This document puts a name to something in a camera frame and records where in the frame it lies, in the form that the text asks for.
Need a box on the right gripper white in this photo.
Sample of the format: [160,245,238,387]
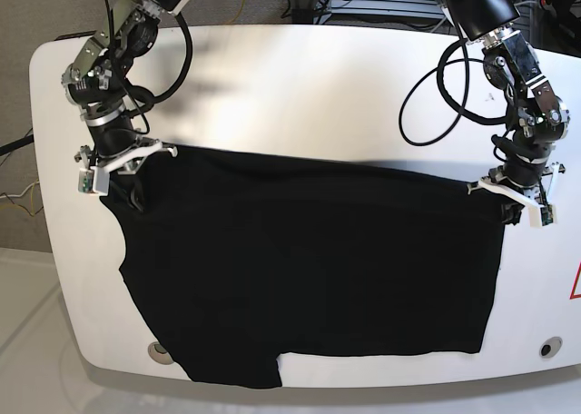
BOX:
[74,137,177,174]

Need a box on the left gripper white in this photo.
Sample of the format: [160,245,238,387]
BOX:
[467,162,566,209]

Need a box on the black T-shirt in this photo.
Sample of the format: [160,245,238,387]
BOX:
[102,147,505,389]

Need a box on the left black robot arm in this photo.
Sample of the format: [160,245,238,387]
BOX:
[393,0,570,212]

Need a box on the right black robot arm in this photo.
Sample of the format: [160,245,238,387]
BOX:
[62,0,519,196]

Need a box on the red warning sticker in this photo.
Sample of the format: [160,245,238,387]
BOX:
[569,265,581,300]

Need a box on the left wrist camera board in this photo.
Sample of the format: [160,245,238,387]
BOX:
[527,204,556,228]

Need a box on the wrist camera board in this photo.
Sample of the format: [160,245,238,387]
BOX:
[527,204,556,228]
[78,166,110,197]

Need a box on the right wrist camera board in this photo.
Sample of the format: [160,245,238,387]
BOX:
[78,166,110,197]

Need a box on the white floor cable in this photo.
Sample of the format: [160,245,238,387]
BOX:
[0,181,43,206]

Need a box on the table cable grommet hole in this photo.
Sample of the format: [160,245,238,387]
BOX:
[539,337,563,359]

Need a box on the yellow cable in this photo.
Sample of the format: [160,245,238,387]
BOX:
[226,0,249,25]

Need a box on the aluminium frame rail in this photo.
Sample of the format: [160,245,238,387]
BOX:
[326,0,445,21]

